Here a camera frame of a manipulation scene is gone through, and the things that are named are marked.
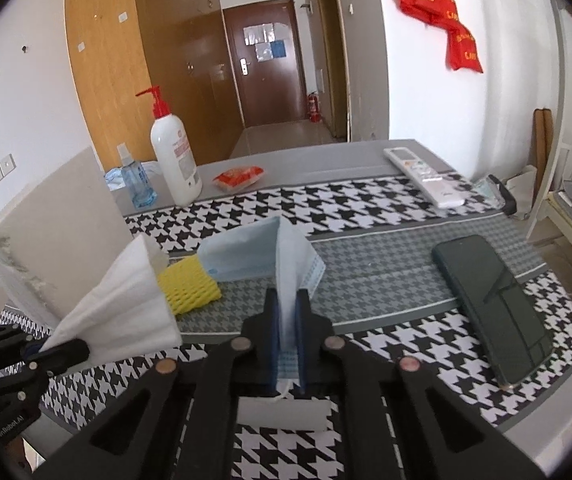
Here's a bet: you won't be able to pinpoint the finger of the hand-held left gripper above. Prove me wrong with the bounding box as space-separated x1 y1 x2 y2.
26 338 91 377

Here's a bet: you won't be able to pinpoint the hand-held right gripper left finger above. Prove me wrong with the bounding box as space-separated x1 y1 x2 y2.
33 292 283 480

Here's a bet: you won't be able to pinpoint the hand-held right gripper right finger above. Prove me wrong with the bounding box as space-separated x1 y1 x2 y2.
295 291 552 480

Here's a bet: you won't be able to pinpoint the white tissue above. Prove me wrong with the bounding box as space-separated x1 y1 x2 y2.
40 234 184 366

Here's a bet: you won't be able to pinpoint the blue face mask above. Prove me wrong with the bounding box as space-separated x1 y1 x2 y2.
198 215 327 396

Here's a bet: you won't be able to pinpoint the yellow foam sponge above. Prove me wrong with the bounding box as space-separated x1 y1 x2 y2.
158 255 221 316

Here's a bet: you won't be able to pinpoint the white foam box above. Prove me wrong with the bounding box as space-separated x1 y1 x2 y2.
0 147 169 331

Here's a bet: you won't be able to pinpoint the houndstooth tablecloth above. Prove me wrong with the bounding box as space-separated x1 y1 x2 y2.
0 139 572 480

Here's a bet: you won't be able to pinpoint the red snack packet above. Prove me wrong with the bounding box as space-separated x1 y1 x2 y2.
213 165 267 192

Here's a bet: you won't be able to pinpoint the clear blue spray bottle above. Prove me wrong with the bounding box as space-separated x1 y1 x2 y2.
117 144 158 209

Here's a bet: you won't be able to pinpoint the black smartphone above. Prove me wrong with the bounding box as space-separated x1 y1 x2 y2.
432 234 553 388

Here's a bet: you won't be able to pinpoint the white remote control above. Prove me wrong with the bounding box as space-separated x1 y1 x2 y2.
384 147 466 208

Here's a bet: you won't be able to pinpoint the white pump bottle red pump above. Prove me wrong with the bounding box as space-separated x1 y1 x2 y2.
136 85 204 207

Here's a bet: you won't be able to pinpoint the clear plastic packet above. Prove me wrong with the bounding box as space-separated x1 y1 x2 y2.
475 174 518 217

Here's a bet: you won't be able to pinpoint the dark brown entrance door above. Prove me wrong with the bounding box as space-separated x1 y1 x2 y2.
223 0 309 127

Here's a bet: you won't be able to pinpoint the white bag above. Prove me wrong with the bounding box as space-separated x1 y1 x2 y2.
506 165 538 221

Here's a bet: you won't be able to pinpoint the wooden wardrobe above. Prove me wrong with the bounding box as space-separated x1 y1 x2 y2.
64 0 244 176

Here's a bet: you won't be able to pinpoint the white paper notice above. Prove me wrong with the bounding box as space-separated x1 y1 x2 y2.
243 24 277 47

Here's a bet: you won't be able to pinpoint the brown wooden boards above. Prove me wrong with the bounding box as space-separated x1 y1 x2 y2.
533 108 556 196

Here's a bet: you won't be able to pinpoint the brown side door frame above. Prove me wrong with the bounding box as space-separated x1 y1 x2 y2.
316 0 351 142

